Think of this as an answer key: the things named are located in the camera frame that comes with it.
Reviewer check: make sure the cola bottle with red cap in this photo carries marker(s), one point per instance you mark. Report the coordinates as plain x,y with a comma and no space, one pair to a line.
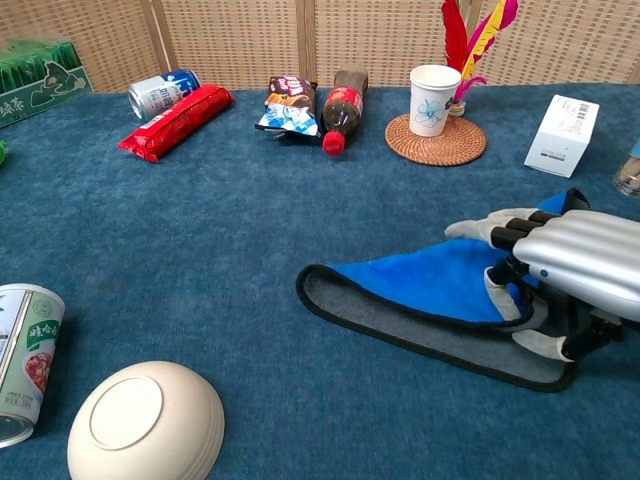
344,112

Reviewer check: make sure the round woven rattan coaster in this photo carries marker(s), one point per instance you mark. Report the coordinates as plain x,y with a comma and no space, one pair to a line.
435,147

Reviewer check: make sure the blue and white drink can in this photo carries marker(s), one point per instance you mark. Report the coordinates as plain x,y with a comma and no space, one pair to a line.
160,92

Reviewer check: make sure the clear jar with blue label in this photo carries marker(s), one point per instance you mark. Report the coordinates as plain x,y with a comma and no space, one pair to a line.
629,172

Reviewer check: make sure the green and white food can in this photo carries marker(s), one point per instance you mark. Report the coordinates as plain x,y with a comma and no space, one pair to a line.
25,360

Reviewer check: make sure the green tissue pack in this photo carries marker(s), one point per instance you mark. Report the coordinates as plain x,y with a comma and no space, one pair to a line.
2,150

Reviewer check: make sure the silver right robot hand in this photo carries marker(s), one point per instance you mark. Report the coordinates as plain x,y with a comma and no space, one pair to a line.
585,260

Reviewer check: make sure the red biscuit pack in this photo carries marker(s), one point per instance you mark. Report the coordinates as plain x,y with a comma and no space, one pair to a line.
175,122

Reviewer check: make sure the beige upturned bowl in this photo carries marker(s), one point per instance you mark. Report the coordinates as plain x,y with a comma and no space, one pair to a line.
145,425

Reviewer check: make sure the green tea bag box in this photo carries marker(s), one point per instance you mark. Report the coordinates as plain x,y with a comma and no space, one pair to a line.
35,85

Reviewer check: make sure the colourful feather shuttlecock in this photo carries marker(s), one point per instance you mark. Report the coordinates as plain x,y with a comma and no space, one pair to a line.
457,40

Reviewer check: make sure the blue table cloth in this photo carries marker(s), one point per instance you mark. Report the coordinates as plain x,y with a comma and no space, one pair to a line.
225,225

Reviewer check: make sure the paper cup with blue flower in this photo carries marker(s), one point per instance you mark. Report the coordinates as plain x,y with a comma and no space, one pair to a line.
433,102

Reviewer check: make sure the white cardboard box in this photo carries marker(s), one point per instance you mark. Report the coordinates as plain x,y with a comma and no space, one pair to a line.
562,137

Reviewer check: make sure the bamboo folding screen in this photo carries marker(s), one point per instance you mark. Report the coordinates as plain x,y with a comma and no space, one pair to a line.
240,40

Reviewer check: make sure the grey cleaning cloth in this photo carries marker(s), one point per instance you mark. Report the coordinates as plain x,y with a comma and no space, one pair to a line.
425,280

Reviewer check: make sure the dark chocolate snack bag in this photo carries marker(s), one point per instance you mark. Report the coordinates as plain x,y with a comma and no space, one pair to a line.
290,107

